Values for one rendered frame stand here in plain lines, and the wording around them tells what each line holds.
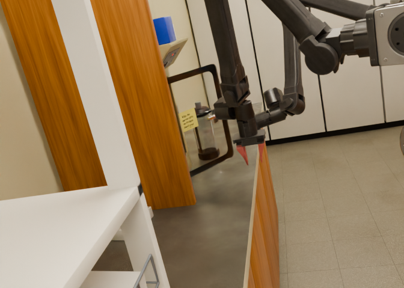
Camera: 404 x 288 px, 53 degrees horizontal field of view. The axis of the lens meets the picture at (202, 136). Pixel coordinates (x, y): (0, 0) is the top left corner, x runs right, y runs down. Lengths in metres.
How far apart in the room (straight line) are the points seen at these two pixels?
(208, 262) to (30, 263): 0.73
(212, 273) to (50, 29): 0.94
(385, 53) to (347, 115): 3.77
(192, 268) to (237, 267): 0.13
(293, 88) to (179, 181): 0.53
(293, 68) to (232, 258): 0.75
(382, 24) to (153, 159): 0.87
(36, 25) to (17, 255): 1.08
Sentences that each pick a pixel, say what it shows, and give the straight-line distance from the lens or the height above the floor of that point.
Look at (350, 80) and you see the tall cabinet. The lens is 4.65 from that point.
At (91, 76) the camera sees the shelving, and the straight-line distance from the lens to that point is 0.59.
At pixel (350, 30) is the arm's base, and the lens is 1.00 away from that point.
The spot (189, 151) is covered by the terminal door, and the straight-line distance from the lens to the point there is 1.59.
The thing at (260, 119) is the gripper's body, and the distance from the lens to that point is 1.55.
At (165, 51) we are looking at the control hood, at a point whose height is 1.49.
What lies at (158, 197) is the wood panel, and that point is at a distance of 1.52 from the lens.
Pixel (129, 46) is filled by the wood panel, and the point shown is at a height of 1.53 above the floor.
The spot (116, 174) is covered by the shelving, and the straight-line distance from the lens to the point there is 0.62.
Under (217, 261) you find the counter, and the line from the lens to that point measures 1.17.
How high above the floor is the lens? 1.57
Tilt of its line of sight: 16 degrees down
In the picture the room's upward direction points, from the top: 13 degrees counter-clockwise
